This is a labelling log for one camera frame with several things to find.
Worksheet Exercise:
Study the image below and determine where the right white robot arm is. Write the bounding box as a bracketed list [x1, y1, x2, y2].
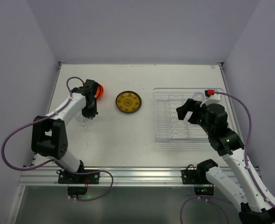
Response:
[176, 99, 275, 224]

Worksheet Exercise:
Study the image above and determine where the clear plastic dish rack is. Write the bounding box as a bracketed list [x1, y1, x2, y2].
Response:
[152, 87, 236, 142]

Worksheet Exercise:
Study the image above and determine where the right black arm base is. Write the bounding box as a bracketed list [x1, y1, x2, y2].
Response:
[181, 159, 218, 196]

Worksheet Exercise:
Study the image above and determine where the orange plastic bowl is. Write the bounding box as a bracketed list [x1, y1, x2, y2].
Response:
[96, 84, 104, 99]

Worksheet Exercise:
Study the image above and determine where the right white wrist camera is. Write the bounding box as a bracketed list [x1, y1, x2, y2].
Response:
[200, 89, 221, 107]

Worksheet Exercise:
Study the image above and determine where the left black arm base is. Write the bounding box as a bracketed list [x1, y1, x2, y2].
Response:
[56, 168, 100, 199]

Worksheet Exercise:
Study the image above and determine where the yellow patterned plate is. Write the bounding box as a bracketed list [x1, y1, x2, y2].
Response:
[115, 91, 142, 114]

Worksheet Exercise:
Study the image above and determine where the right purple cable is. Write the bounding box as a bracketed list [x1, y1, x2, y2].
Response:
[179, 90, 275, 224]

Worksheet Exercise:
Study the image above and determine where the aluminium front rail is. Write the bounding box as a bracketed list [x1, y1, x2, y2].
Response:
[17, 166, 265, 187]

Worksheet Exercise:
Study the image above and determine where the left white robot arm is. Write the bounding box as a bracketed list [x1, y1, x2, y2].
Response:
[31, 79, 99, 173]

